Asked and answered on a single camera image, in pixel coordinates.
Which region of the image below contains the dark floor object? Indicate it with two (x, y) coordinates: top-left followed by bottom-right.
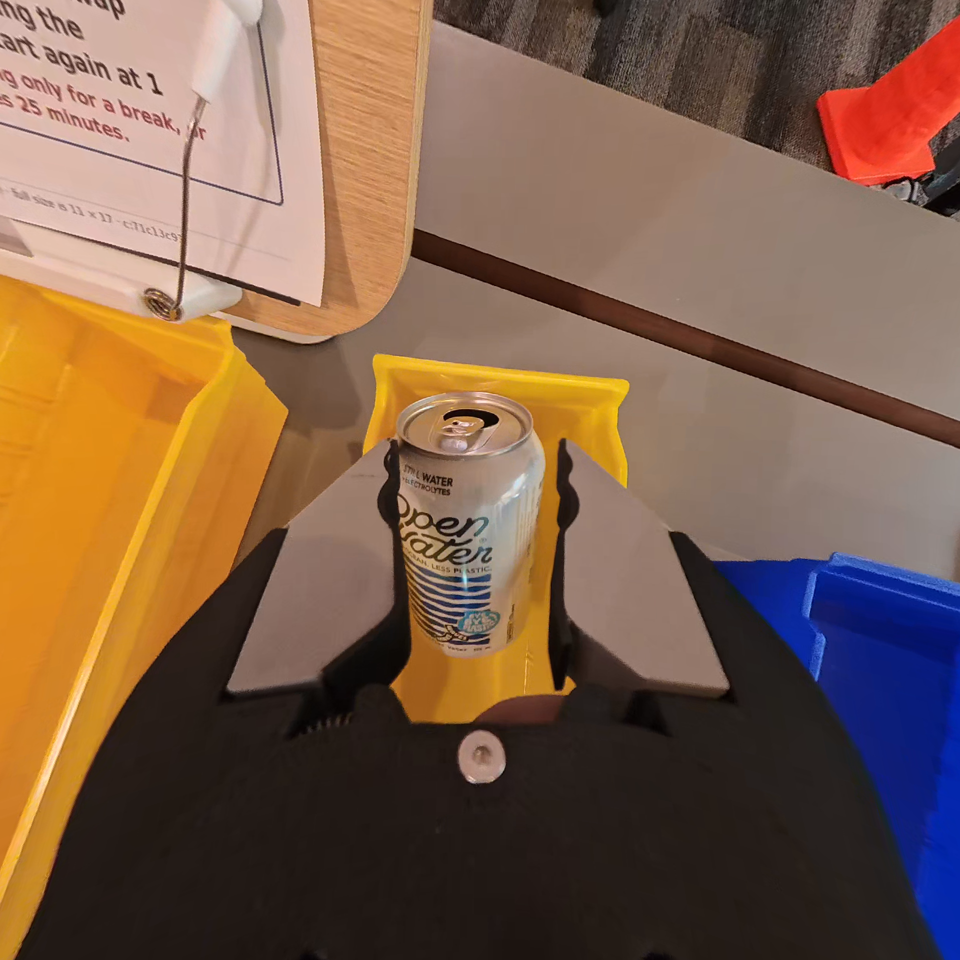
(879, 166), (960, 220)

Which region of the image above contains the white wire paper clip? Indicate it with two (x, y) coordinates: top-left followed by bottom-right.
(144, 0), (266, 322)

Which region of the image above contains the narrow yellow plastic bin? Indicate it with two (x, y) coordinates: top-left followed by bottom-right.
(363, 354), (630, 726)

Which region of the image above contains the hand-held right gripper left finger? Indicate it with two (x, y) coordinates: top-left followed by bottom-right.
(227, 440), (412, 693)

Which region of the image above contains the large blue plastic bin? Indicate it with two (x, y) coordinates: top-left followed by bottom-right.
(712, 552), (960, 960)

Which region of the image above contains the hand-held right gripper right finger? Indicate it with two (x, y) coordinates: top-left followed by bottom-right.
(549, 438), (731, 696)

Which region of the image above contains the pale blue aluminium drink can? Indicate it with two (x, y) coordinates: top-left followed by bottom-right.
(395, 391), (546, 660)

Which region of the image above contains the printed instruction sheet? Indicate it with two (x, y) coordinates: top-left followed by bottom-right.
(0, 0), (326, 308)

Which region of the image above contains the plain orange traffic cone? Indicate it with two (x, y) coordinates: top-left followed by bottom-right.
(816, 32), (960, 188)

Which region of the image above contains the wide yellow plastic bin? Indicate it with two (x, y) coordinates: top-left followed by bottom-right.
(0, 273), (291, 936)

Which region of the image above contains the white stand ledge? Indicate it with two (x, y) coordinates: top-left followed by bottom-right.
(0, 216), (243, 324)

